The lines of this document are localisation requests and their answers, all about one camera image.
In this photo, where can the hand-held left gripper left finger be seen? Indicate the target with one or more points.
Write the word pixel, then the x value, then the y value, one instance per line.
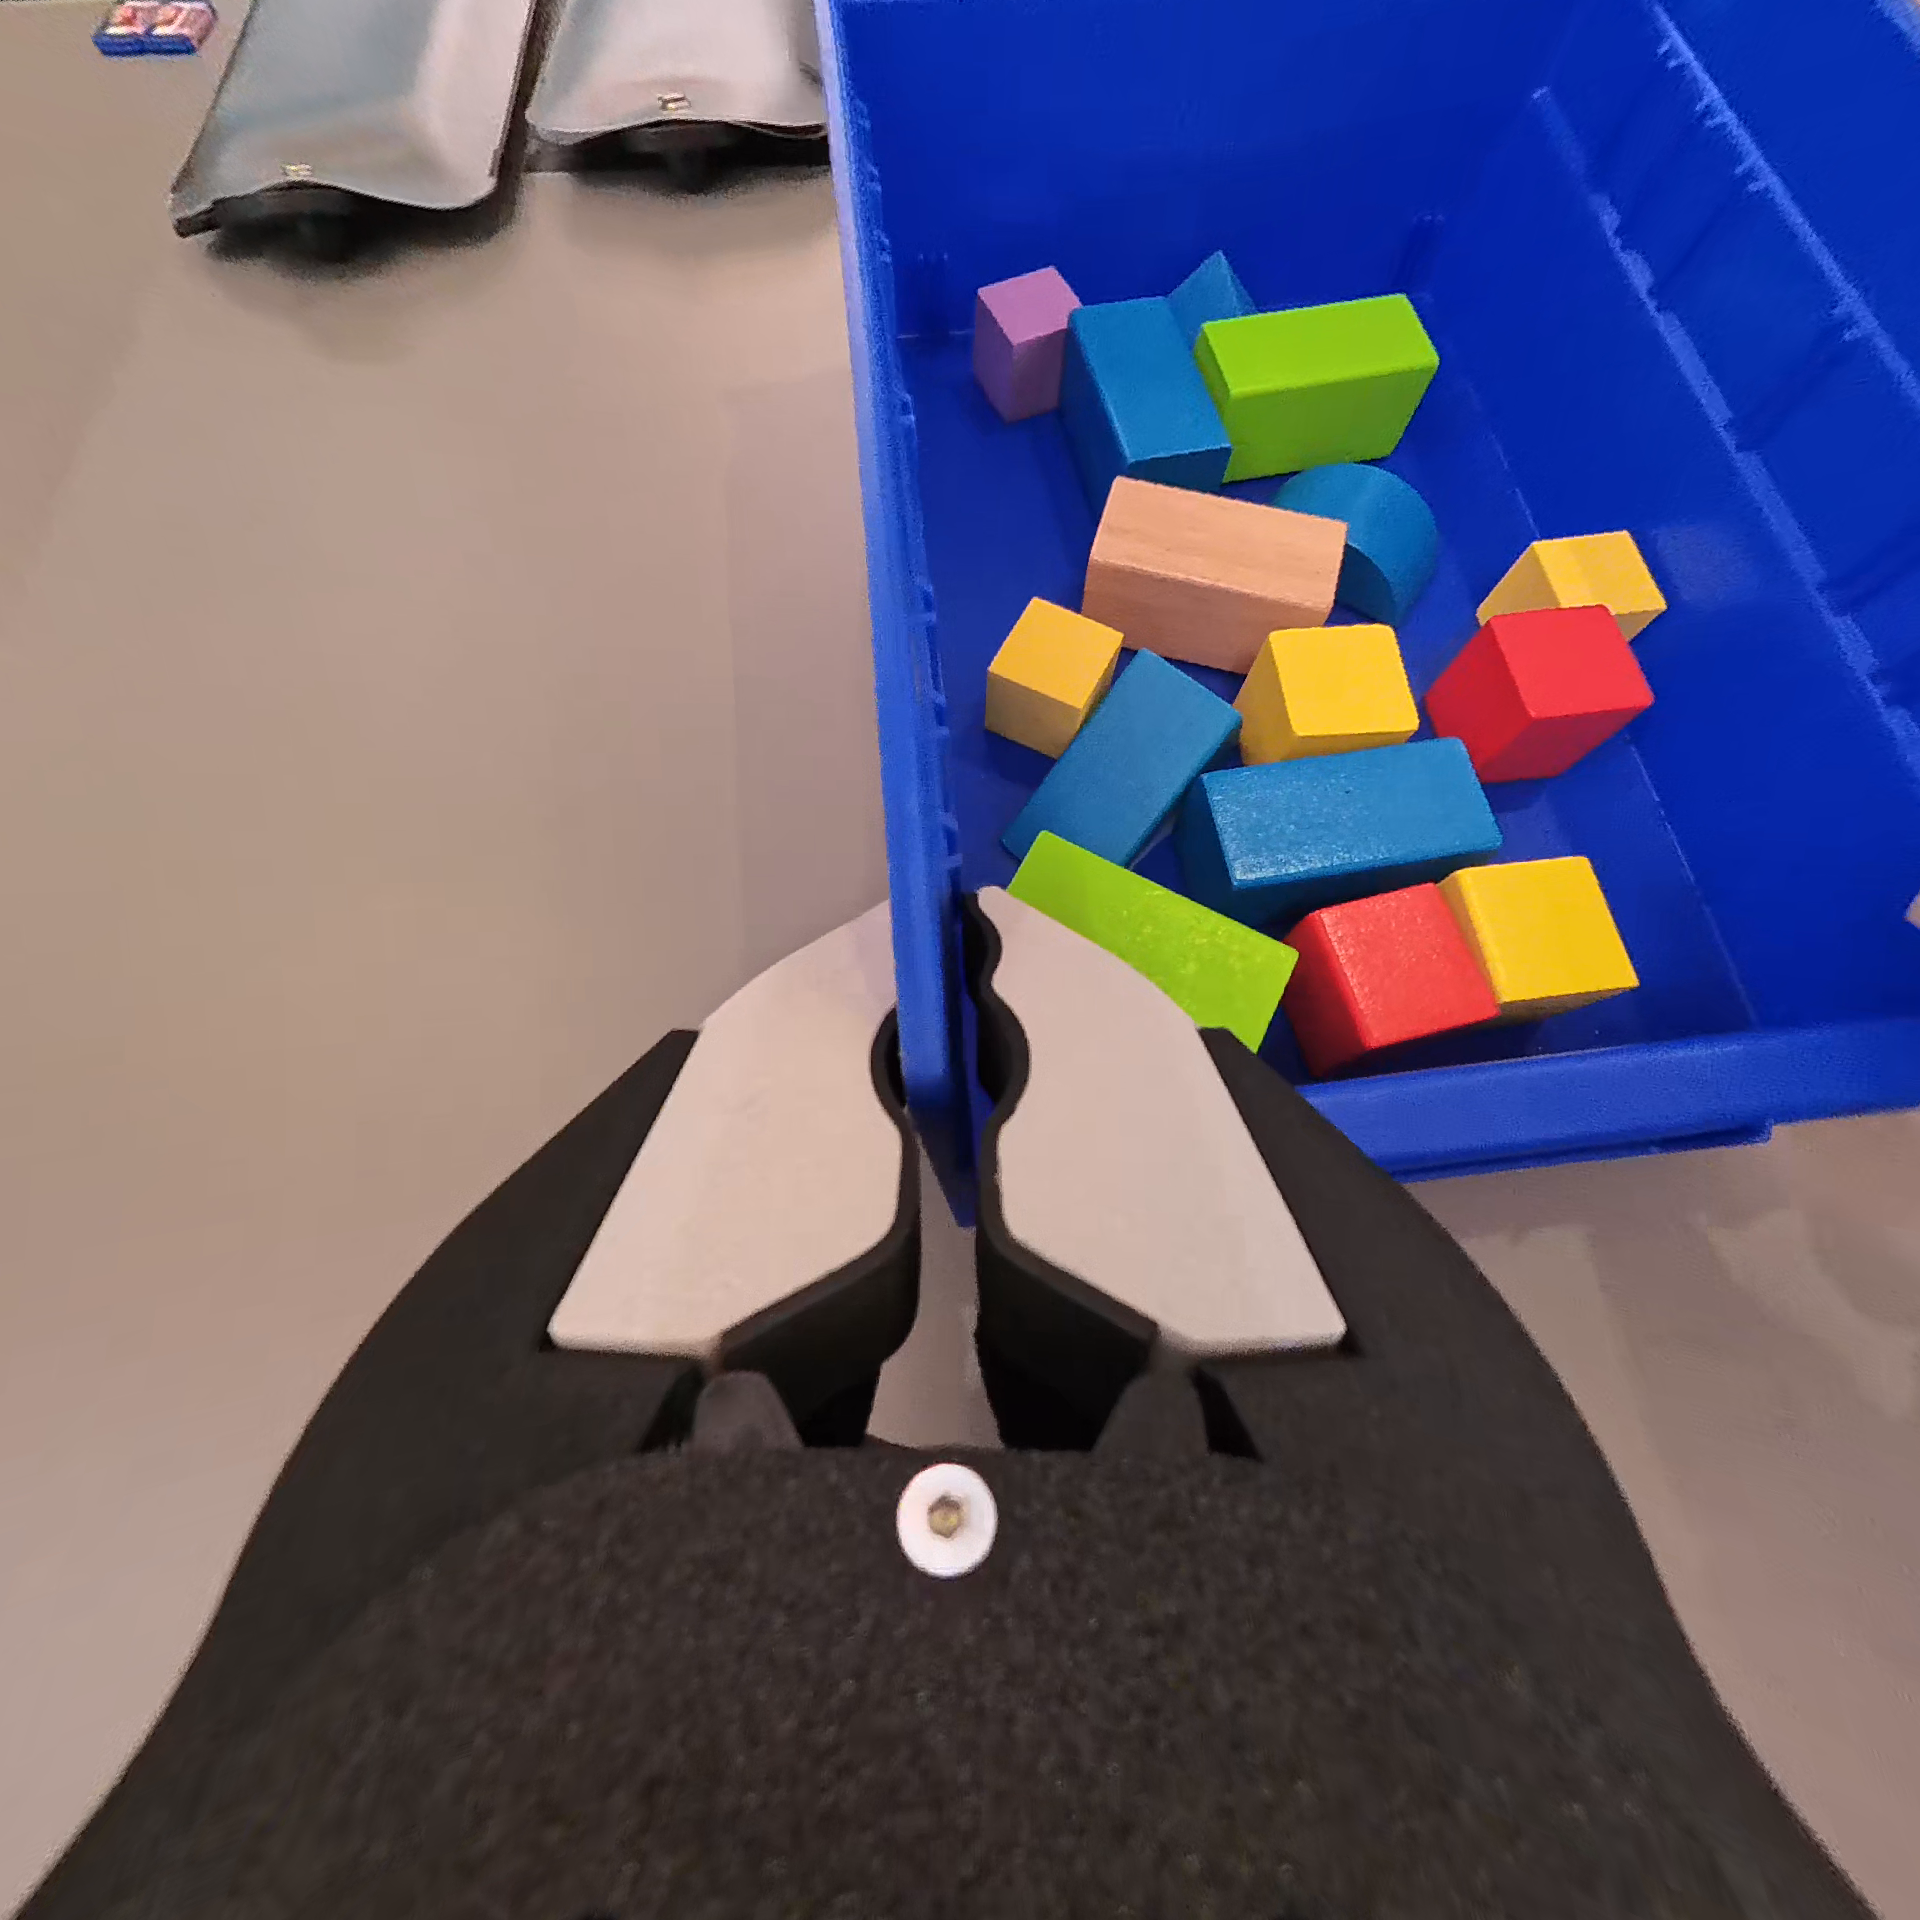
pixel 736 1187

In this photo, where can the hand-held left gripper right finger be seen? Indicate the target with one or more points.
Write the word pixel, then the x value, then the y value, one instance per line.
pixel 1156 1170

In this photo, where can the pile of coloured wooden blocks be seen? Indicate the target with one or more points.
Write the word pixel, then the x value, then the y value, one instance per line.
pixel 1337 826

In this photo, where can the blue plastic bin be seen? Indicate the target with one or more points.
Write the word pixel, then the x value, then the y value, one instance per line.
pixel 1771 840

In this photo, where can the grey desk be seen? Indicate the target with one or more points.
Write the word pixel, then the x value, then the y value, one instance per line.
pixel 390 661

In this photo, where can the small blue packets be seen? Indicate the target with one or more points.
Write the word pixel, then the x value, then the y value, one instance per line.
pixel 156 25

